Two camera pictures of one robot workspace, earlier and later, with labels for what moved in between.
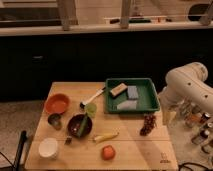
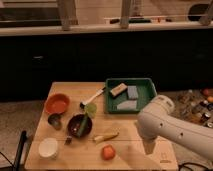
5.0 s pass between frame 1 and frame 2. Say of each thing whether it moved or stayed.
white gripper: moved
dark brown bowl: stayed
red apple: stayed
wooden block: stayed
